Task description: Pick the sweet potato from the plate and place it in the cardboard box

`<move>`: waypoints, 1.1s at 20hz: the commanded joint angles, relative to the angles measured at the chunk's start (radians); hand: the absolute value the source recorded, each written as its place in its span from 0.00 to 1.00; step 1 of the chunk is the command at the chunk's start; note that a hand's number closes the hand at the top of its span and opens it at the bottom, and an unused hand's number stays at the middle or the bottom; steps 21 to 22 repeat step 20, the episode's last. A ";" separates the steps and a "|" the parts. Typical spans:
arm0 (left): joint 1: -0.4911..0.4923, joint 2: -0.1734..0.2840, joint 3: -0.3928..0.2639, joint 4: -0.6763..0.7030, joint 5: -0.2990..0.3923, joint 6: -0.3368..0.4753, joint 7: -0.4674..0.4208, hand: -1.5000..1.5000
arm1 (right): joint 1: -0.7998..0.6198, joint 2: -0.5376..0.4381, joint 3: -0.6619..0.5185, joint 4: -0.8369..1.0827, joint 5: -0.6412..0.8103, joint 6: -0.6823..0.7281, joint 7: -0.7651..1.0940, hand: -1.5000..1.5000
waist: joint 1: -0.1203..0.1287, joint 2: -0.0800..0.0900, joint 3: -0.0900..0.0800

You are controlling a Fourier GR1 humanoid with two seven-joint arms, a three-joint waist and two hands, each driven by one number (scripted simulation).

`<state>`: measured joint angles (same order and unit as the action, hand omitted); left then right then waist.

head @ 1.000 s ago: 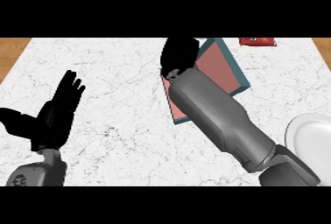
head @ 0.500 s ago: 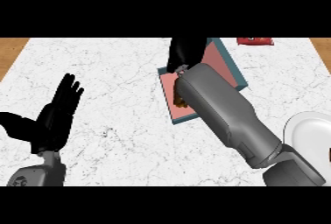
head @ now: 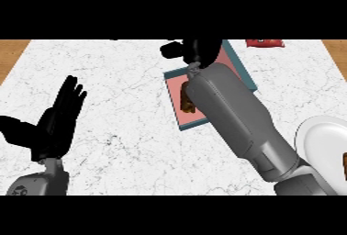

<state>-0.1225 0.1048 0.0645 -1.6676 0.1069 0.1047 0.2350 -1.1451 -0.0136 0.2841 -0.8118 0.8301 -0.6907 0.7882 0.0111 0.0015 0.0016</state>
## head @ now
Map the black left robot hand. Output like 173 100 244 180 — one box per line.
0 74 88 162

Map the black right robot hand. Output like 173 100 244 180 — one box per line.
158 39 224 70

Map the pink box with teal rim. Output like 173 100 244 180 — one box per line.
162 39 260 132

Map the brown sweet potato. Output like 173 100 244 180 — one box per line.
179 80 198 114

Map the white plate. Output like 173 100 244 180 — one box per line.
292 115 347 196

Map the red snack bag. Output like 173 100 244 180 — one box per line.
245 39 288 49

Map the brown food piece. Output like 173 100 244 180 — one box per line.
340 152 347 182

